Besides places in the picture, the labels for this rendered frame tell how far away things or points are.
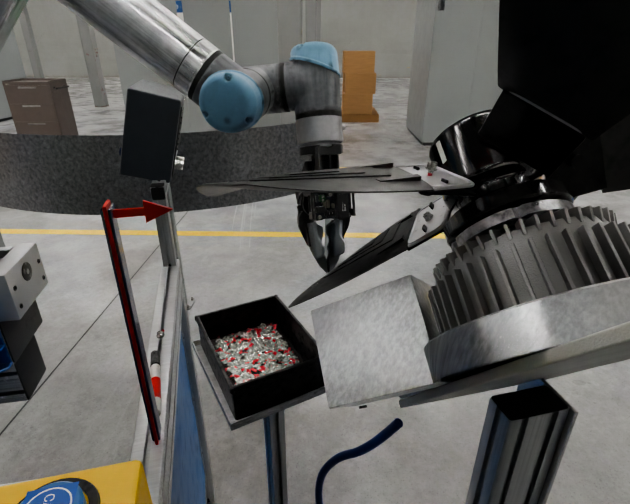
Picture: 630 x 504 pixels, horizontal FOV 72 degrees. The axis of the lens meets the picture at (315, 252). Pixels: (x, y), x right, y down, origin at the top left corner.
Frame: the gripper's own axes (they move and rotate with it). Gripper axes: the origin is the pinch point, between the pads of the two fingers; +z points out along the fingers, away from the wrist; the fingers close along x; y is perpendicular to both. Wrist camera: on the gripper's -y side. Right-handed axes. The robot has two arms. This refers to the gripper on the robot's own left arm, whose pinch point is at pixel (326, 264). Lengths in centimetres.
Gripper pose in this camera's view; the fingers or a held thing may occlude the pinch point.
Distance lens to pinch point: 75.7
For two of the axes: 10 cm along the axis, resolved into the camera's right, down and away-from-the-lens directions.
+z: 0.8, 9.8, 1.6
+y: 2.3, 1.4, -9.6
